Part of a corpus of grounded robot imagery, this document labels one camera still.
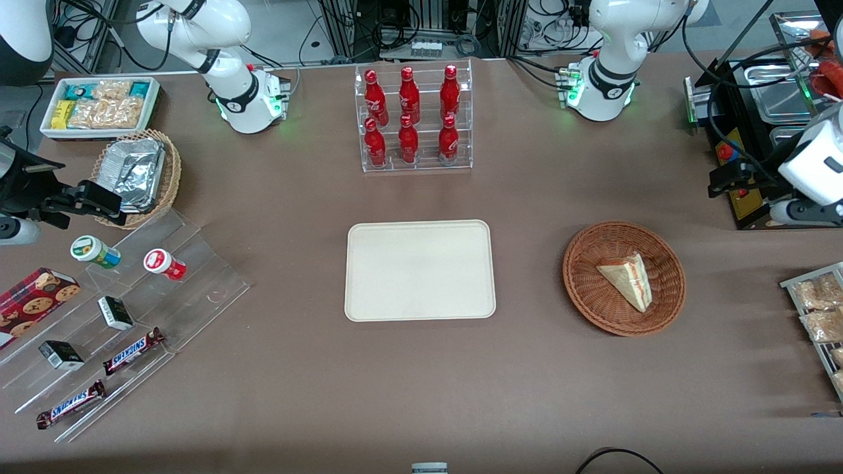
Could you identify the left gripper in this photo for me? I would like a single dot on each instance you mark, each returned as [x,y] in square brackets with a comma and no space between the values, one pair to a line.
[759,179]

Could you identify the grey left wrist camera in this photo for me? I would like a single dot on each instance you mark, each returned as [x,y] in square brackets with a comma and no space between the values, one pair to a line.
[810,214]

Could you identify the small rice cracker bag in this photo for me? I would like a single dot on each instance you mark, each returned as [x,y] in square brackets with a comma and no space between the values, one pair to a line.
[112,89]

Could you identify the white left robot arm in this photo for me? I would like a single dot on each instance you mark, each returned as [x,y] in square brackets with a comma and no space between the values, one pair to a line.
[606,72]

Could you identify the grey box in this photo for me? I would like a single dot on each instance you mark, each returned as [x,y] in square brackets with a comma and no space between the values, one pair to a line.
[429,469]

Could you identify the triangular sandwich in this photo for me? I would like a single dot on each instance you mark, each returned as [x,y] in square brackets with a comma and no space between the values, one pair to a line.
[629,283]

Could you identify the white snack bin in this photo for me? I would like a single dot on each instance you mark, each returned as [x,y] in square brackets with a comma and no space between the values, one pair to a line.
[46,128]

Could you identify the Snickers bar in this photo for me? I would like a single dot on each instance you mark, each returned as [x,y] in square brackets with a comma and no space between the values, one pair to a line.
[71,404]
[132,352]

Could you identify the yellow snack packet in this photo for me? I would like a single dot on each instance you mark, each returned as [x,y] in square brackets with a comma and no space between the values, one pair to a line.
[62,115]

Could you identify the foil food container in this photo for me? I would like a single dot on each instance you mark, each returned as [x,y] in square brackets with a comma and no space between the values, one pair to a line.
[135,171]

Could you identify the small black box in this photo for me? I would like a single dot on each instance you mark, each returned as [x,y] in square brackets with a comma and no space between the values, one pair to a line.
[115,313]
[60,355]

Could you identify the steel food pan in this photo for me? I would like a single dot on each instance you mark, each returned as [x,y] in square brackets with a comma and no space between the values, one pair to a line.
[784,99]

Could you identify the red lid cup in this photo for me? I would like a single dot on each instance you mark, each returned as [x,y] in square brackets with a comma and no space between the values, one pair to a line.
[161,263]

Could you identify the black food warmer machine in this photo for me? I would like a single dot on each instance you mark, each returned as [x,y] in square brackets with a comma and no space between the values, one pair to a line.
[731,85]

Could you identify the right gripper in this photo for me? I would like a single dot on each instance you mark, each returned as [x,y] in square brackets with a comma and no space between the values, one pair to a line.
[21,191]

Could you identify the red sausage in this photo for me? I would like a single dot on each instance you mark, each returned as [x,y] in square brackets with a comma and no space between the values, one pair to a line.
[831,78]

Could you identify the red soda bottle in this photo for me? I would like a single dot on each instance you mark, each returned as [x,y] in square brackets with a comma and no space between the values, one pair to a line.
[448,141]
[409,97]
[375,99]
[450,95]
[408,141]
[375,145]

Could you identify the large rice cracker bag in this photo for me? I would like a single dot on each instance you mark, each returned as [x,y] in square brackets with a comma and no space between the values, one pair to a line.
[108,113]

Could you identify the green lid cup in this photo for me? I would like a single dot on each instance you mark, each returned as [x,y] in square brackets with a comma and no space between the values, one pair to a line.
[92,250]

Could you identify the brown wicker basket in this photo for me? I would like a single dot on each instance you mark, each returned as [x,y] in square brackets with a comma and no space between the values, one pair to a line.
[586,289]

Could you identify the beige plastic tray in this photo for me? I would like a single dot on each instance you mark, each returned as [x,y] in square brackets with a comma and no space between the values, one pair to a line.
[421,270]

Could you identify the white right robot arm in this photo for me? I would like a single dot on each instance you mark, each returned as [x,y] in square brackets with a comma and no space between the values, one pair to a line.
[234,99]

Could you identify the light wicker basket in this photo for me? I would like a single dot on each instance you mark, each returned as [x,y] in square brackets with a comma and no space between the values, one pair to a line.
[172,178]

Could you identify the clear acrylic bottle rack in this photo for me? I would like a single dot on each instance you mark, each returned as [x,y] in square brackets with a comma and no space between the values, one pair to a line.
[428,161]

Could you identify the white power strip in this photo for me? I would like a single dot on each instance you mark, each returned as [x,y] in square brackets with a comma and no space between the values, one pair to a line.
[426,49]

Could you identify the red cookie box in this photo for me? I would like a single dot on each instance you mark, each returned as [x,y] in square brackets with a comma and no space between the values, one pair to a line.
[33,303]

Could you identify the clear snack bag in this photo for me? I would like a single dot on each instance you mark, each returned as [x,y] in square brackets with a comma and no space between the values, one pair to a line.
[823,326]
[816,293]

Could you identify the clear acrylic stepped display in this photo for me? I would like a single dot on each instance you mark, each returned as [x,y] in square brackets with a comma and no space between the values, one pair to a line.
[197,263]

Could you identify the teal snack packet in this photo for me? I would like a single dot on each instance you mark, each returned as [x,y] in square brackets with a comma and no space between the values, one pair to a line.
[139,89]
[79,91]

